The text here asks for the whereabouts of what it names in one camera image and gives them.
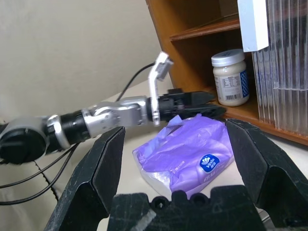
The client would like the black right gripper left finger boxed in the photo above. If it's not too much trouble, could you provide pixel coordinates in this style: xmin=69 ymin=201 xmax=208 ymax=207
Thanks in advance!
xmin=45 ymin=126 xmax=126 ymax=231

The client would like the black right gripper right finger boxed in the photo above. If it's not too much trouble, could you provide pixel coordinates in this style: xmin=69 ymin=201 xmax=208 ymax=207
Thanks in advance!
xmin=226 ymin=117 xmax=308 ymax=231

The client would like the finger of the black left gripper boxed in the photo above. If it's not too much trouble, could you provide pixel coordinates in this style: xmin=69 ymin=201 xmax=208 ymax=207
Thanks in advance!
xmin=185 ymin=90 xmax=215 ymax=106
xmin=185 ymin=103 xmax=227 ymax=119

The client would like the white-lidded cream jar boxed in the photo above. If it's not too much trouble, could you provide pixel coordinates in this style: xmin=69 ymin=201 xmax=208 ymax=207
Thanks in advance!
xmin=211 ymin=49 xmax=250 ymax=107

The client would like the purple tissue pack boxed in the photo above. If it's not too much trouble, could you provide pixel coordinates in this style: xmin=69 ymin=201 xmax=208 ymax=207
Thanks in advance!
xmin=132 ymin=113 xmax=235 ymax=197

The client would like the white door handle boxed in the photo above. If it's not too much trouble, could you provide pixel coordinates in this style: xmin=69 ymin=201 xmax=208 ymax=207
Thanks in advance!
xmin=237 ymin=0 xmax=270 ymax=52

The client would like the ribbed clear sliding door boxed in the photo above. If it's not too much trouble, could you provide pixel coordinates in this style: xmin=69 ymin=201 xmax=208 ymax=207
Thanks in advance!
xmin=251 ymin=0 xmax=308 ymax=134

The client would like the wooden cabinet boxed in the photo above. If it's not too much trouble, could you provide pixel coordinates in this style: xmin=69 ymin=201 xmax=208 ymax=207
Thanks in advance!
xmin=145 ymin=0 xmax=308 ymax=146

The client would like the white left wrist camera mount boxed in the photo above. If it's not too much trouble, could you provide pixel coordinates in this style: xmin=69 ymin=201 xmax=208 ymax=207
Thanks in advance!
xmin=147 ymin=51 xmax=174 ymax=128

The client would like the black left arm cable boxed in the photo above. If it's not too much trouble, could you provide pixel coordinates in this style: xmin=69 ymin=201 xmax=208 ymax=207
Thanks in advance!
xmin=0 ymin=63 xmax=156 ymax=206

